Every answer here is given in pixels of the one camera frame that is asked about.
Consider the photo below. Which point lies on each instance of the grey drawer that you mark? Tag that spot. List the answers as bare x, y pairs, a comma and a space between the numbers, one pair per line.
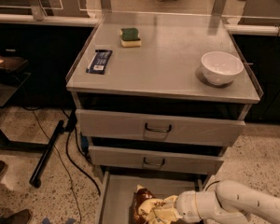
155, 160
168, 129
119, 186

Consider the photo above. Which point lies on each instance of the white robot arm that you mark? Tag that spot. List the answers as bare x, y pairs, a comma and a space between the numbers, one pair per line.
229, 203

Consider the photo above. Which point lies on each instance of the middle grey drawer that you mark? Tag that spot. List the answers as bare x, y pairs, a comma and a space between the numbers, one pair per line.
155, 160

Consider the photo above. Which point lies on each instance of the brown shoe lower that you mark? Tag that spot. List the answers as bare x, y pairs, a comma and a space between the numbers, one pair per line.
22, 217

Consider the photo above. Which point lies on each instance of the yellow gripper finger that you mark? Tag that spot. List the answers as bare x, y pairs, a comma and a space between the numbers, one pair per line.
164, 216
171, 199

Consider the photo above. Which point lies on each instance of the green and yellow sponge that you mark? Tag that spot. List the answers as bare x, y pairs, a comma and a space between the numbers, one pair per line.
129, 38

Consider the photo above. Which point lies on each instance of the black table leg base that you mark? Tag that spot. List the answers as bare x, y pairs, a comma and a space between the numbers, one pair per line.
35, 179

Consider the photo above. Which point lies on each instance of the white ceramic bowl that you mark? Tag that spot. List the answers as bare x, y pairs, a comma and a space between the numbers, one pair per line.
220, 68

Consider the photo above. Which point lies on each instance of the dark side table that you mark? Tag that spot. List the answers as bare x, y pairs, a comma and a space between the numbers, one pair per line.
12, 75

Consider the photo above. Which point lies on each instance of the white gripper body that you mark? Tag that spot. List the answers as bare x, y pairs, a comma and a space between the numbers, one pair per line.
186, 205

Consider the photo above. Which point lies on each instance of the bottom grey drawer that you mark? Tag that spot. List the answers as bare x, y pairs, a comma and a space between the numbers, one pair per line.
119, 186

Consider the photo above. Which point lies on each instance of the brown sea salt chip bag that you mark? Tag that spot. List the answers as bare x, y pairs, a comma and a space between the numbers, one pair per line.
144, 202

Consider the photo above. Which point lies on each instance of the top grey drawer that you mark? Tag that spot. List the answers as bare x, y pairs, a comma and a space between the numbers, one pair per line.
168, 129

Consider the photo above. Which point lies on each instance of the grey metal drawer cabinet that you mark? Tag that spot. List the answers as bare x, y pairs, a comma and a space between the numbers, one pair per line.
161, 77

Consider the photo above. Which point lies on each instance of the blue snack bar wrapper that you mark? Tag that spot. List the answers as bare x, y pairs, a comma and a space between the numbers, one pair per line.
99, 61

